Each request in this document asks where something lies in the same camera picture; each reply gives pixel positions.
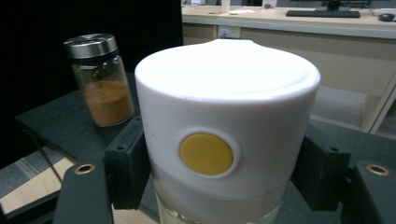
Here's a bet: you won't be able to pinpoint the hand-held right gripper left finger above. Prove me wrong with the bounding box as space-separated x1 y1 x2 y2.
104 115 152 210

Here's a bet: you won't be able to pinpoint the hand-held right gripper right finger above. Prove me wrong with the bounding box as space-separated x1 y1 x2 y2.
290 124 352 212

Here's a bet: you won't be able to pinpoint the black shelf with wire legs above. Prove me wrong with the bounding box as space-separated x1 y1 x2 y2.
6 72 396 224

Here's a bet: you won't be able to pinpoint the glass spice jar metal lid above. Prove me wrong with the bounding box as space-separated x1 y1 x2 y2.
63 33 135 128

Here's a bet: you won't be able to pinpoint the light wooden desk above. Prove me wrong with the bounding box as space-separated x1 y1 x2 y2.
181 4 396 135

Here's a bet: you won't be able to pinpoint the black keyboard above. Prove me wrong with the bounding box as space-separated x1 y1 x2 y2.
285 9 361 19

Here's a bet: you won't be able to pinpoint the black computer mouse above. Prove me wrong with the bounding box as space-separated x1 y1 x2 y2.
377 12 396 23

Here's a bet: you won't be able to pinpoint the black monitor stand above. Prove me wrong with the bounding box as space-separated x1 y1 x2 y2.
313 0 372 10

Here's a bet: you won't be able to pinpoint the white papers on desk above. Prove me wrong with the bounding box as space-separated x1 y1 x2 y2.
228 8 256 16

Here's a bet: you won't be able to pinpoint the white wall outlet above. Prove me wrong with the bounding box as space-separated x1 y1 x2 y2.
217 25 242 40

